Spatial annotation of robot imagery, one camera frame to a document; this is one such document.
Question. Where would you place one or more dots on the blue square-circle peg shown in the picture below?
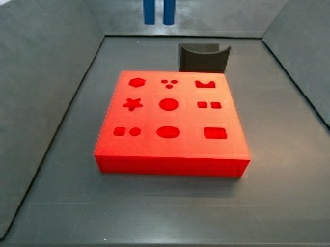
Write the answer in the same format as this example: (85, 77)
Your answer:
(152, 9)

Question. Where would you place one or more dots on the red shape-sorter block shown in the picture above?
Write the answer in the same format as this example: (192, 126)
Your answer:
(172, 125)

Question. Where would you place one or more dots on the dark grey curved holder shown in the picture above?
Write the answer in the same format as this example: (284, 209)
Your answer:
(201, 57)

